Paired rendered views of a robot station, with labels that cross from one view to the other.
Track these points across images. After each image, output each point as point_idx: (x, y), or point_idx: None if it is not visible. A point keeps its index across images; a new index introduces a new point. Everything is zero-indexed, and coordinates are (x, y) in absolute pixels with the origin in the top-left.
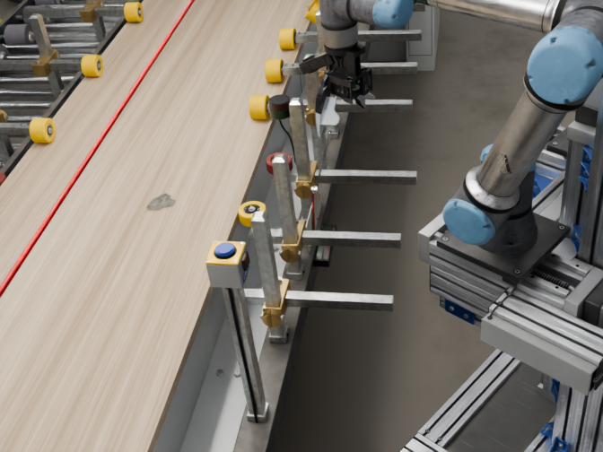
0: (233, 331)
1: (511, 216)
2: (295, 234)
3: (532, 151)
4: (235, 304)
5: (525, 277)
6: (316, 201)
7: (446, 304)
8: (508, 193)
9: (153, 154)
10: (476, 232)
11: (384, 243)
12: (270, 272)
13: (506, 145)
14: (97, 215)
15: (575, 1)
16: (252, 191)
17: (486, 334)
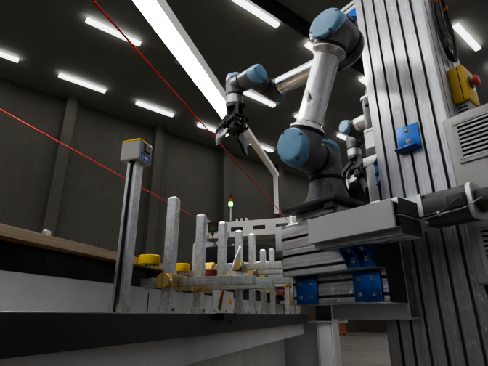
0: (124, 205)
1: (327, 174)
2: (202, 272)
3: (322, 80)
4: (131, 179)
5: (338, 198)
6: (226, 298)
7: (297, 296)
8: (314, 118)
9: None
10: (296, 143)
11: (261, 284)
12: (171, 240)
13: (307, 85)
14: None
15: None
16: (191, 304)
17: (311, 232)
